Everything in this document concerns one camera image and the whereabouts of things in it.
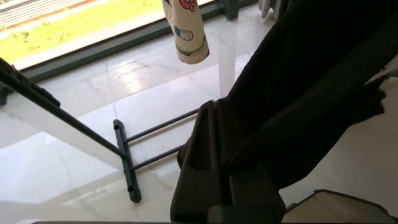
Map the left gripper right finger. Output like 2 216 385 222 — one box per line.
208 163 286 223

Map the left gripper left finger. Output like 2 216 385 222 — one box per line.
170 101 231 223

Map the black garment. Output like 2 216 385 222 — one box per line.
176 0 398 190

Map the cream printed garment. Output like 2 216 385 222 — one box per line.
161 0 210 65

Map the black clothes rack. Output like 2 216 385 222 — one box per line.
0 57 218 203

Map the window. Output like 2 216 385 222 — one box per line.
0 0 259 84

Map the brown curtain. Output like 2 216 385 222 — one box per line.
257 0 282 20

